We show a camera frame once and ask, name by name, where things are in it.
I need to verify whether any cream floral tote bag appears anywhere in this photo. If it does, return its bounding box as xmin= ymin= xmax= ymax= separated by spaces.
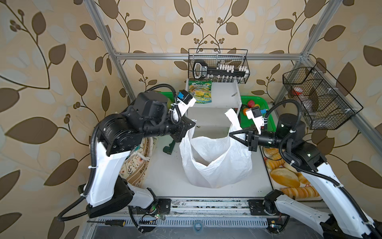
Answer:
xmin=119 ymin=137 xmax=157 ymax=187

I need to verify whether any left green plastic basket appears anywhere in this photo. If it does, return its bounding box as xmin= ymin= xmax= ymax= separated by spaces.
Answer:
xmin=159 ymin=92 xmax=178 ymax=103

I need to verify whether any back black wire basket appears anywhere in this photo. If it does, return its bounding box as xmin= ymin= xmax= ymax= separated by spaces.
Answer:
xmin=188 ymin=48 xmax=250 ymax=84

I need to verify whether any yellow green snack bag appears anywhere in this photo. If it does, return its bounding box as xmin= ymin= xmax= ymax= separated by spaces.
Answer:
xmin=188 ymin=81 xmax=212 ymax=104

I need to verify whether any plastic bottle red cap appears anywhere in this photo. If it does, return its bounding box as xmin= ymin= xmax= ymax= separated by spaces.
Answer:
xmin=292 ymin=87 xmax=313 ymax=112

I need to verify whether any white two-tier shelf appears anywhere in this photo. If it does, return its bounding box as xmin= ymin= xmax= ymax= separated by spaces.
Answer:
xmin=186 ymin=82 xmax=242 ymax=127

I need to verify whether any black bread tray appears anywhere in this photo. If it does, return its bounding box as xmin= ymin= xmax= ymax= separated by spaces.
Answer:
xmin=261 ymin=147 xmax=321 ymax=201

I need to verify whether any black wire basket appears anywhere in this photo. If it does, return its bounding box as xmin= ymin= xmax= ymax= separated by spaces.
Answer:
xmin=283 ymin=62 xmax=364 ymax=130
xmin=188 ymin=48 xmax=250 ymax=84

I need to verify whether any white plastic grocery bag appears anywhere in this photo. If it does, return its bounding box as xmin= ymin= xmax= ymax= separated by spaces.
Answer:
xmin=180 ymin=128 xmax=253 ymax=188

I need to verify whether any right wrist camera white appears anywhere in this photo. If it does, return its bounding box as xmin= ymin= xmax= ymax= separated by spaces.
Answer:
xmin=244 ymin=106 xmax=267 ymax=134

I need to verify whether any right black wire basket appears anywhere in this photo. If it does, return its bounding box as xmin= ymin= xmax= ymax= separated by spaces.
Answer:
xmin=283 ymin=62 xmax=364 ymax=130

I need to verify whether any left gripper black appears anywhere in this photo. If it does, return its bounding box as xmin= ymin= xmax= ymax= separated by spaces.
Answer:
xmin=140 ymin=107 xmax=198 ymax=141

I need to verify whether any yellow black screwdriver left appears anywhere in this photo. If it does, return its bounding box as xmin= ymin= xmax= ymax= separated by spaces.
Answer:
xmin=87 ymin=219 xmax=126 ymax=227

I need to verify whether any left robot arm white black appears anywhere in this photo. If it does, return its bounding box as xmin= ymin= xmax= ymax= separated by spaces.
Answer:
xmin=57 ymin=90 xmax=196 ymax=222

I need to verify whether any green plastic basket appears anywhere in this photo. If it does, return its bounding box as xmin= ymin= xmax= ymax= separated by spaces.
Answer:
xmin=159 ymin=92 xmax=178 ymax=103
xmin=238 ymin=96 xmax=269 ymax=130

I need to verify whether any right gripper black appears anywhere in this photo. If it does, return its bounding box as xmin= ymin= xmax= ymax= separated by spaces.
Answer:
xmin=229 ymin=124 xmax=289 ymax=152

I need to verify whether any right green plastic basket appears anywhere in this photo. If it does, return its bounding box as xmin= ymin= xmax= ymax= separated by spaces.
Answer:
xmin=238 ymin=96 xmax=269 ymax=130

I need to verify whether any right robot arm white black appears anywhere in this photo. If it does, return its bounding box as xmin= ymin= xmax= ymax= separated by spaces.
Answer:
xmin=229 ymin=114 xmax=382 ymax=239

